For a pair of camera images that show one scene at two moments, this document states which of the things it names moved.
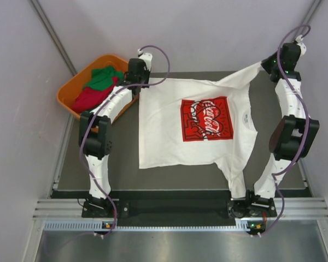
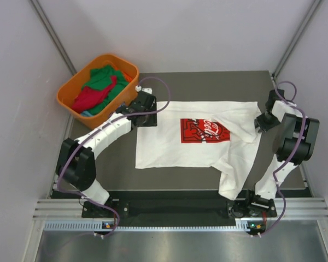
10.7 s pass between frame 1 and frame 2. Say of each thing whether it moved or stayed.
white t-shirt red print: moved
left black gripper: moved
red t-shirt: stayed
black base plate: stayed
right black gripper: moved
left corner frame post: stayed
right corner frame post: stayed
